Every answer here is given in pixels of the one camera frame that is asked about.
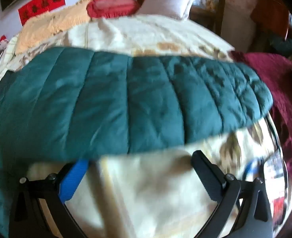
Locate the santa plush toy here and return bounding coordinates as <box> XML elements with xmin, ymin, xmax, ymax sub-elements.
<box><xmin>0</xmin><ymin>34</ymin><xmax>11</xmax><ymax>51</ymax></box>

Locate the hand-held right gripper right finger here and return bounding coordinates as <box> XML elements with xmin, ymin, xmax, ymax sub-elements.
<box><xmin>191</xmin><ymin>150</ymin><xmax>273</xmax><ymax>238</ymax></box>

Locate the white pillow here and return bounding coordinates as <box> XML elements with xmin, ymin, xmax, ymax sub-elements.
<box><xmin>133</xmin><ymin>0</ymin><xmax>199</xmax><ymax>20</ymax></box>

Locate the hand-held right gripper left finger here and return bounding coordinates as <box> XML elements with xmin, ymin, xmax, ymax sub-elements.
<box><xmin>8</xmin><ymin>159</ymin><xmax>90</xmax><ymax>238</ymax></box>

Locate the floral bed sheet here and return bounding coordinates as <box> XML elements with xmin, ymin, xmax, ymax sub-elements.
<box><xmin>0</xmin><ymin>13</ymin><xmax>289</xmax><ymax>238</ymax></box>

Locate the printed paper packet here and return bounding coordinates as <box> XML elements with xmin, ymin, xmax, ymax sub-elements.
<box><xmin>245</xmin><ymin>149</ymin><xmax>289</xmax><ymax>233</ymax></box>

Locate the green padded jacket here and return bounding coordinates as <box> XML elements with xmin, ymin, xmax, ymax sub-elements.
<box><xmin>0</xmin><ymin>47</ymin><xmax>274</xmax><ymax>238</ymax></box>

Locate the wooden chair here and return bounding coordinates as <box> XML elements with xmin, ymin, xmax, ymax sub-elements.
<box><xmin>189</xmin><ymin>0</ymin><xmax>228</xmax><ymax>37</ymax></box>

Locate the red heart pillow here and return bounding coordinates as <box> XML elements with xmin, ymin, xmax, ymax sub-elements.
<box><xmin>86</xmin><ymin>0</ymin><xmax>140</xmax><ymax>19</ymax></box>

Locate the yellow frilled pillow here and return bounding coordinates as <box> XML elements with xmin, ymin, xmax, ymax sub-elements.
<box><xmin>14</xmin><ymin>0</ymin><xmax>92</xmax><ymax>55</ymax></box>

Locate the teal cloth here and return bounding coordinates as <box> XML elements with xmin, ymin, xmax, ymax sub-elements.
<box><xmin>270</xmin><ymin>36</ymin><xmax>292</xmax><ymax>56</ymax></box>

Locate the red wall banner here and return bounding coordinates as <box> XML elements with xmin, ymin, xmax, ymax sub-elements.
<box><xmin>18</xmin><ymin>0</ymin><xmax>66</xmax><ymax>26</ymax></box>

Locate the maroon blanket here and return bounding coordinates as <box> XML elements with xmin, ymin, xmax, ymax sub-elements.
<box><xmin>229</xmin><ymin>51</ymin><xmax>292</xmax><ymax>191</ymax></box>

